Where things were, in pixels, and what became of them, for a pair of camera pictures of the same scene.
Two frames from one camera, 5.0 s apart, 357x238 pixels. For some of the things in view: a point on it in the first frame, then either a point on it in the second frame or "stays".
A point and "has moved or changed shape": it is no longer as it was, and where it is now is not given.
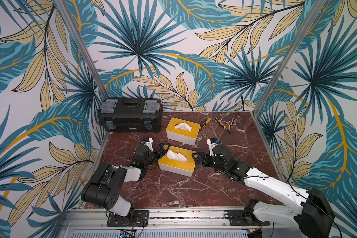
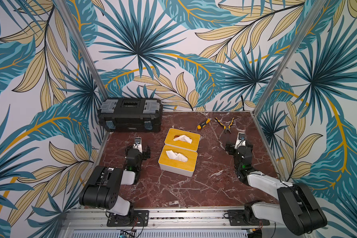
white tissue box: x=182 y=131 has moved or changed shape
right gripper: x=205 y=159 -> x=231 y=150
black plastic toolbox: x=131 y=114 stays
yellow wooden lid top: x=194 y=133 -> x=195 y=137
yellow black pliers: x=224 y=127 stays
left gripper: x=158 y=154 -> x=146 y=153
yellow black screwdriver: x=208 y=120 stays
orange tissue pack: x=183 y=126 -> x=182 y=138
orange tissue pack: x=171 y=155 stays
